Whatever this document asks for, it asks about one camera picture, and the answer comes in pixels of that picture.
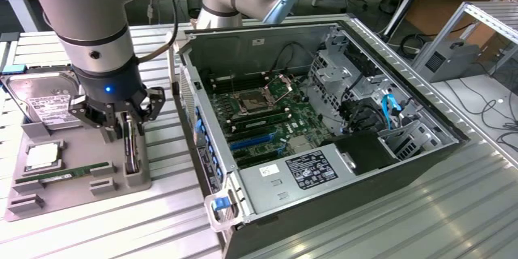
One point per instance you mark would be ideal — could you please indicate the green motherboard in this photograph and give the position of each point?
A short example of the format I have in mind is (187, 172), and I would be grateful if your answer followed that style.
(307, 116)

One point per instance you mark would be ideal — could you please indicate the metal socket cover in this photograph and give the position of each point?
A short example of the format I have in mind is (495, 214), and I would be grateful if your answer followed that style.
(279, 84)

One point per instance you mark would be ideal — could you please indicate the grey parts rack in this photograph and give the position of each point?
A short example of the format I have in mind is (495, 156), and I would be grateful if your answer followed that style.
(80, 156)

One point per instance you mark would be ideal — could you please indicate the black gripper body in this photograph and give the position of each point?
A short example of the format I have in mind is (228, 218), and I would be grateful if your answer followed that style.
(109, 89)

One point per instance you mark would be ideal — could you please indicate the silver CPU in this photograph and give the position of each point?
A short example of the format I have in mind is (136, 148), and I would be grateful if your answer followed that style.
(40, 156)

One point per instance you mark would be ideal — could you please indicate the black RAM slot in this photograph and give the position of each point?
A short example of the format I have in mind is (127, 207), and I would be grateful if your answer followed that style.
(240, 87)
(239, 79)

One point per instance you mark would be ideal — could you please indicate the blue expansion slot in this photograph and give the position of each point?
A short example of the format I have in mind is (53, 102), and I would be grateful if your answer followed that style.
(251, 141)

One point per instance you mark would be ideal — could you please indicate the grey control box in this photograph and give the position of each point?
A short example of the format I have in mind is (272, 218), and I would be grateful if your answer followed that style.
(457, 62)

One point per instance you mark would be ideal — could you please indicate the black fan shroud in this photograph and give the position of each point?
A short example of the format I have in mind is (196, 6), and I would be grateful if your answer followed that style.
(363, 153)

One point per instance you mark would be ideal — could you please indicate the black expansion slot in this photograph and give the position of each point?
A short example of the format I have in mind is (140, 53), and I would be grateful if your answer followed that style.
(259, 156)

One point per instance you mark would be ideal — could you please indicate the blue case latch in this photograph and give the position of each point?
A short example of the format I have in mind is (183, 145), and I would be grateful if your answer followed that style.
(219, 204)

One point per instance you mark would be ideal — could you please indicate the grey metal box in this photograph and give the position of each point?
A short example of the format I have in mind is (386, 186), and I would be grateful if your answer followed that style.
(485, 10)

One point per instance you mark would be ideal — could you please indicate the grey power supply unit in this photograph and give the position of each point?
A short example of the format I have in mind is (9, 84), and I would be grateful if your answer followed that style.
(275, 192)

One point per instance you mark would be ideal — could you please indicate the silver hard disk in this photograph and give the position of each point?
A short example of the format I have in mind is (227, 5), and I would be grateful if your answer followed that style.
(40, 104)

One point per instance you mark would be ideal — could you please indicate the silver drive cage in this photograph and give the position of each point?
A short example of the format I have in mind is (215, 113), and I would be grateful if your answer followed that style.
(327, 77)

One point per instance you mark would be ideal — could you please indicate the thin locking lever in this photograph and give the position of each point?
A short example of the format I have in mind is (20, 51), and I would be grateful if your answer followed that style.
(232, 83)

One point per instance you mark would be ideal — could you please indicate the black graphics card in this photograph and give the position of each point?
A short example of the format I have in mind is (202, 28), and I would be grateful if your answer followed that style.
(131, 153)

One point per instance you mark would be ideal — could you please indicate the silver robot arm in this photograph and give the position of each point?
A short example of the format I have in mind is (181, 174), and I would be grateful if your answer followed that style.
(88, 28)

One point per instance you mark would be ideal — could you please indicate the black open PC case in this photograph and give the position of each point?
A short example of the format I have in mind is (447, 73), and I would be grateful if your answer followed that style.
(323, 225)

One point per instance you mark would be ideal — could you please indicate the black tripod pole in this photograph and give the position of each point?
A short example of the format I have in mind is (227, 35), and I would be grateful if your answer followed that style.
(408, 1)

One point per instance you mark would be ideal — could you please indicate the green RAM stick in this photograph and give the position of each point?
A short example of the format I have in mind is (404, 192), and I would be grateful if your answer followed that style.
(76, 171)

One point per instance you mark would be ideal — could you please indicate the silver chipset heatsink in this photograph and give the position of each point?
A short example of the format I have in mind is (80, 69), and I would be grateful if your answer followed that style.
(300, 145)

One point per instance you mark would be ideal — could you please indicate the silver disk bay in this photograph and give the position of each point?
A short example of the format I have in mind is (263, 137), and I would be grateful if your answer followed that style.
(408, 143)

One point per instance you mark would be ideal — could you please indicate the blue disk carrier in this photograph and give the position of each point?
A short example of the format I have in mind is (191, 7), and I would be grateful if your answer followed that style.
(13, 69)

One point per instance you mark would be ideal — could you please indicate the installed RAM stick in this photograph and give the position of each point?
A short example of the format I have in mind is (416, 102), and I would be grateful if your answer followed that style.
(259, 122)

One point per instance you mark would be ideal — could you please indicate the CPU socket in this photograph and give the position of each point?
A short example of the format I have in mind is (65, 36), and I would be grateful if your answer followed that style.
(252, 102)

